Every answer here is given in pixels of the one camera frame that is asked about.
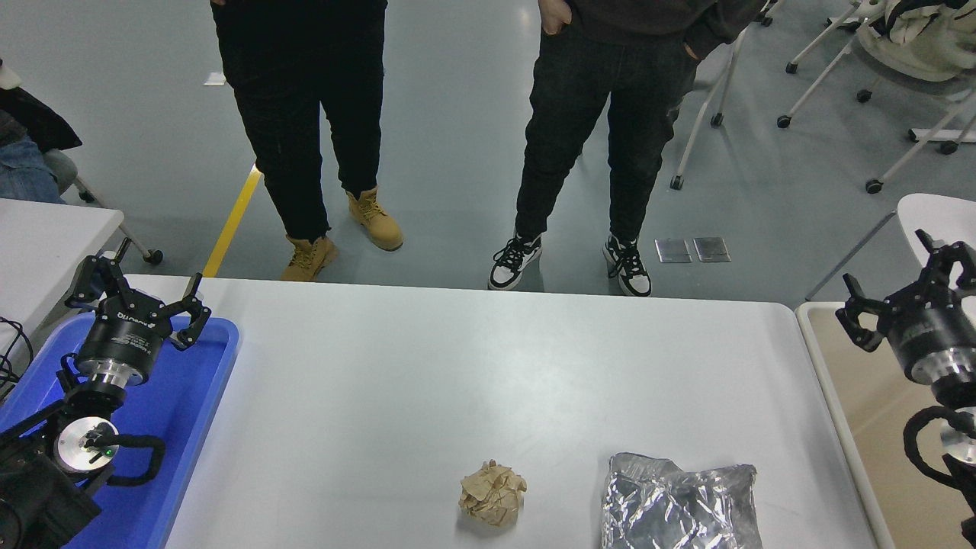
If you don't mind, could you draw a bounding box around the crumpled tan paper ball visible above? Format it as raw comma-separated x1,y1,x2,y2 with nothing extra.
458,459,528,528

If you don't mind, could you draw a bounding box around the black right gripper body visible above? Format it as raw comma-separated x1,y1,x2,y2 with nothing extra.
887,294,976,382

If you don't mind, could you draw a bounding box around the large pale bin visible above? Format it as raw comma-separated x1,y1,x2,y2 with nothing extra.
795,301,976,549

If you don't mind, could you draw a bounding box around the white wheeled table frame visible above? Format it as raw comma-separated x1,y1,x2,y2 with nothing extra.
865,91,976,195

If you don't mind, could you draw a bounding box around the person's right hand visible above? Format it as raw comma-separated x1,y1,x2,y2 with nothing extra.
538,0,571,37

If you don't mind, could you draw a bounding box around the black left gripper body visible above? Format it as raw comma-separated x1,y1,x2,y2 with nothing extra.
75,290,172,376

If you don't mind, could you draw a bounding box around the cream jacket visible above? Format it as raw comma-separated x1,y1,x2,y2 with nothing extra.
858,0,976,82

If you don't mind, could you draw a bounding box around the white rounded side table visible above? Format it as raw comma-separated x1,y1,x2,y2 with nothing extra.
807,194,976,306

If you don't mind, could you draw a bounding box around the black cable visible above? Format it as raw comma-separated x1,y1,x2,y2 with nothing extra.
0,316,35,401

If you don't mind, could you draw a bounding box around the white wheeled chair frame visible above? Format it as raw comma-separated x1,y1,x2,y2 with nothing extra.
669,0,767,191

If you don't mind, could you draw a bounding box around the person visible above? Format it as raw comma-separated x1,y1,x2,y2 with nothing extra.
0,65,83,204
210,0,405,283
488,0,767,298

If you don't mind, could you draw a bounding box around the blue plastic tray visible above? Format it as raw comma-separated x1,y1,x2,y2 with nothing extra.
0,313,241,549

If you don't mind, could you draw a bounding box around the white wheeled chair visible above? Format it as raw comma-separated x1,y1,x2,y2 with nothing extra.
776,34,878,129
755,0,878,75

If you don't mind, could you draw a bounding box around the grey wheeled chair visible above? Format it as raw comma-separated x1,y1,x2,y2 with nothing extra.
42,149,163,266

